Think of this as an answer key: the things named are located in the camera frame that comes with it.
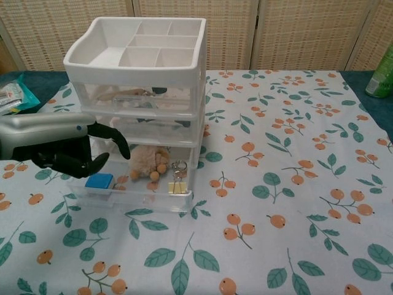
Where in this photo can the blue white eraser block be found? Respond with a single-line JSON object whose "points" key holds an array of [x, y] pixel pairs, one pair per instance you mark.
{"points": [[98, 181]]}

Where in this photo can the clear drawer holding wooden items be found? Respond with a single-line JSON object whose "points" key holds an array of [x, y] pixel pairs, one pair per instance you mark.
{"points": [[101, 101]]}

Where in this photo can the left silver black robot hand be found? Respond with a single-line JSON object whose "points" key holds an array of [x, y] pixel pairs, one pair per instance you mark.
{"points": [[46, 132]]}

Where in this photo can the teal snack package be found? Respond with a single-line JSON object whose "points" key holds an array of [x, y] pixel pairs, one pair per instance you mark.
{"points": [[15, 95]]}

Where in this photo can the beige plush toy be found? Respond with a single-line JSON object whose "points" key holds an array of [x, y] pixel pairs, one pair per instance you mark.
{"points": [[142, 159]]}

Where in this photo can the floral orange berry tablecloth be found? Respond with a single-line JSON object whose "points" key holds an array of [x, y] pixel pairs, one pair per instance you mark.
{"points": [[245, 215]]}

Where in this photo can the green drink bottle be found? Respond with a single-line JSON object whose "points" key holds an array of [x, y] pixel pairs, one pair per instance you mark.
{"points": [[382, 77]]}

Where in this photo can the white plastic drawer organizer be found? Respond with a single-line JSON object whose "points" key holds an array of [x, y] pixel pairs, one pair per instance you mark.
{"points": [[129, 72]]}

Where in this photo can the woven bamboo folding screen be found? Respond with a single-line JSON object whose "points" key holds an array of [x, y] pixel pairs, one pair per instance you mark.
{"points": [[291, 30]]}

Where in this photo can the gold binder clip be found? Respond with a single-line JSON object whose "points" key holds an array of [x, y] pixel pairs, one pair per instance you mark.
{"points": [[177, 188]]}

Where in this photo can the clear drawer holding plush toy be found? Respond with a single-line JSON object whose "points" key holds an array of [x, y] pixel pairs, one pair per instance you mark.
{"points": [[138, 202]]}

